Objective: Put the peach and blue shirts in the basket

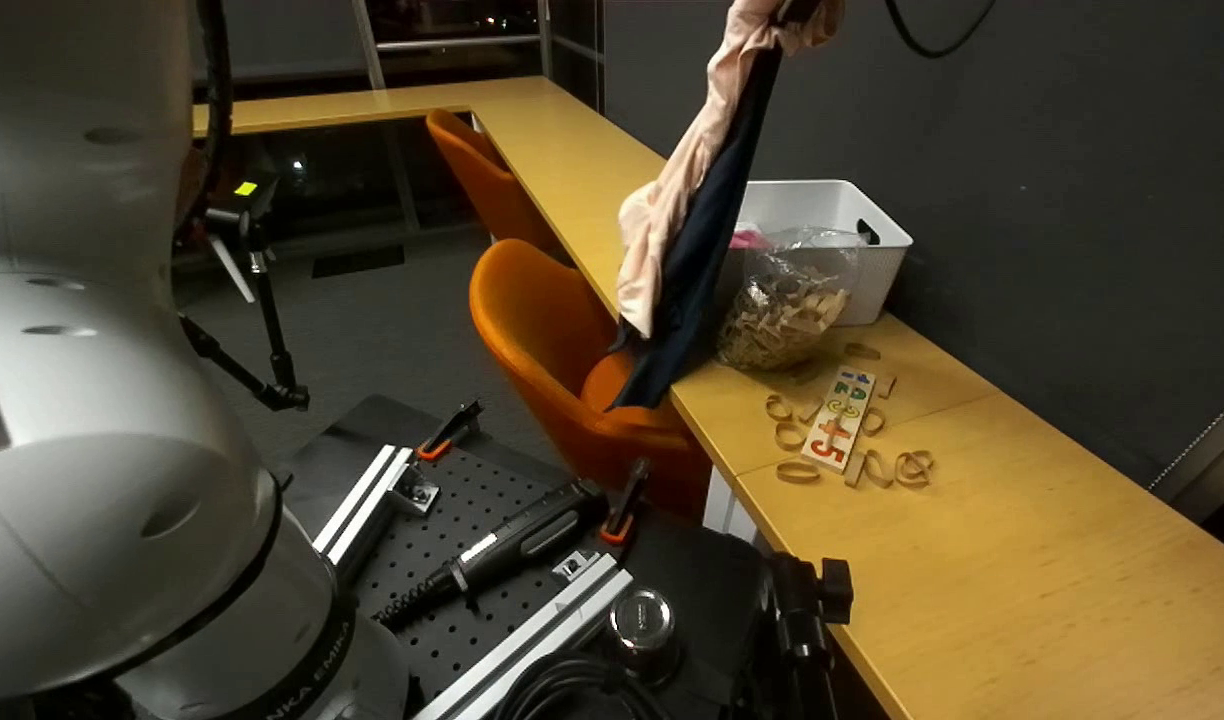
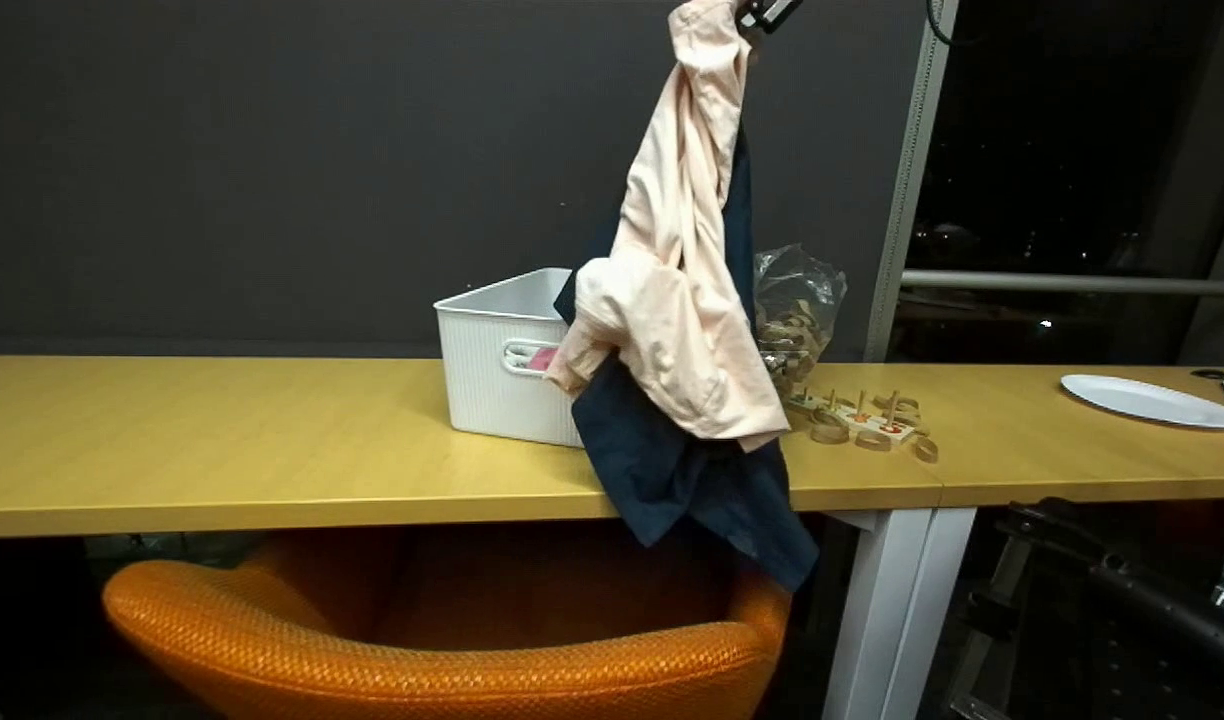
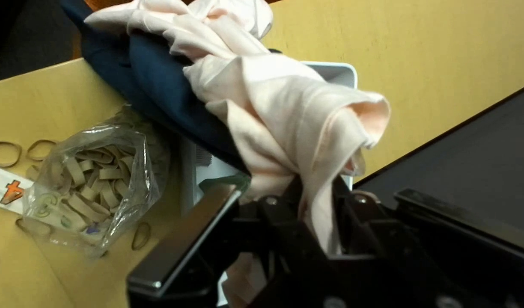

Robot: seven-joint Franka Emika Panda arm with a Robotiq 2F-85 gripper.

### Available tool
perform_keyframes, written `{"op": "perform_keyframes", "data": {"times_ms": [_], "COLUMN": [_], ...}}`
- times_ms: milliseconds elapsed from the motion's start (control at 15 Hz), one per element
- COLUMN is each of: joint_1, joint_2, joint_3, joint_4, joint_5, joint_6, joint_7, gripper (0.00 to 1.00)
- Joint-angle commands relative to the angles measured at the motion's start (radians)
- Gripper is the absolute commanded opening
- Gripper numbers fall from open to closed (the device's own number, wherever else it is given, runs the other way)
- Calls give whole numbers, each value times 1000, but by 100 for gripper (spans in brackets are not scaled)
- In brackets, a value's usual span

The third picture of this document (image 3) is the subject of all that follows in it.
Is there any navy blue shirt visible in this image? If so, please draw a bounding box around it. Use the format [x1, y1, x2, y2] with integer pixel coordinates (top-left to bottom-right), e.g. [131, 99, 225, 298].
[58, 0, 254, 176]

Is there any white plastic basket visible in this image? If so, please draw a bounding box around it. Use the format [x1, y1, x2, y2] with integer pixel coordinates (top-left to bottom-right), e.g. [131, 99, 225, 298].
[177, 60, 359, 308]

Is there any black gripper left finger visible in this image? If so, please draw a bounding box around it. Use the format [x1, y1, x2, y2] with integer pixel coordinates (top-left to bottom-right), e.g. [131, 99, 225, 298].
[254, 194, 332, 308]

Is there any tan rubber band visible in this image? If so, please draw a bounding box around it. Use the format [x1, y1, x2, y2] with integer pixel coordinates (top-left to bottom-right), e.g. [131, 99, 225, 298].
[13, 216, 52, 238]
[129, 221, 153, 252]
[0, 140, 25, 170]
[25, 139, 58, 164]

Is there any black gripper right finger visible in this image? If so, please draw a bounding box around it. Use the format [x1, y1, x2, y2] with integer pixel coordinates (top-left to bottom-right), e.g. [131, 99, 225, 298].
[332, 176, 439, 308]

